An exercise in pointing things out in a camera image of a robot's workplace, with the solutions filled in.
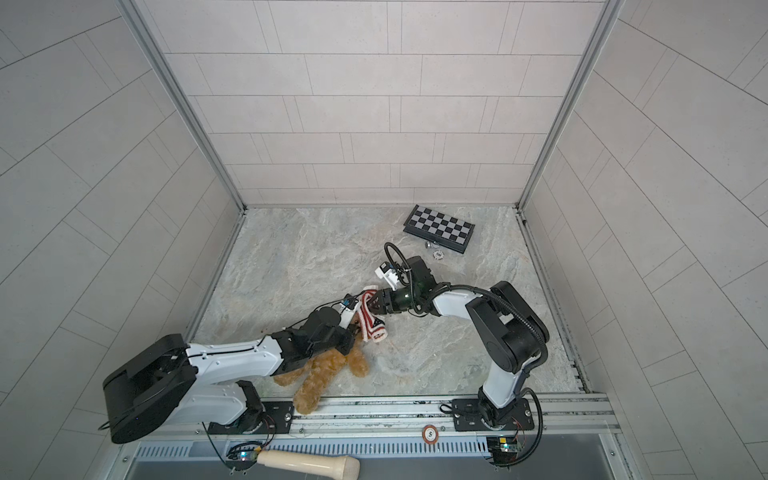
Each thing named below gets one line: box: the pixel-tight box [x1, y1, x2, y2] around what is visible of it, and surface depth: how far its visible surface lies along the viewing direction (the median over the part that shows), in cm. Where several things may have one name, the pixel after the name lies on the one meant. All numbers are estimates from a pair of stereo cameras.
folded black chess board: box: [403, 204, 476, 255], surface depth 108 cm
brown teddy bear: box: [274, 317, 370, 414], surface depth 75 cm
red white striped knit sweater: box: [358, 285, 388, 343], surface depth 79 cm
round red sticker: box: [422, 424, 439, 445], surface depth 71 cm
